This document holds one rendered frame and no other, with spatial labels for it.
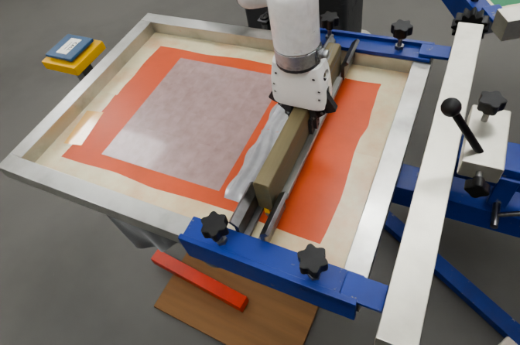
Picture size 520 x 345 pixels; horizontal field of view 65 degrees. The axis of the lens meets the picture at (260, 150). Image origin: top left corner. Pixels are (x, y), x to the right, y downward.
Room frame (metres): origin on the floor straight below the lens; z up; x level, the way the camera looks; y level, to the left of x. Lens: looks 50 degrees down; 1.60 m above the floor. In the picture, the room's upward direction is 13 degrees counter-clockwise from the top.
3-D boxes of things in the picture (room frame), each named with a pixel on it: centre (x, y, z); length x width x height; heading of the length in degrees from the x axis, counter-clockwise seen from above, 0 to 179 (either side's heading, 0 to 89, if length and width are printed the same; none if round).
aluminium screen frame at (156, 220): (0.65, 0.07, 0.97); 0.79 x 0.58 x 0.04; 55
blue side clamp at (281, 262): (0.28, 0.03, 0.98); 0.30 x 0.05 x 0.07; 55
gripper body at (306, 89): (0.54, -0.10, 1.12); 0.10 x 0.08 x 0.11; 55
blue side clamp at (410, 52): (0.74, -0.29, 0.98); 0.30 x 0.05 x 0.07; 55
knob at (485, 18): (0.69, -0.50, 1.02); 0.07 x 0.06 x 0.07; 55
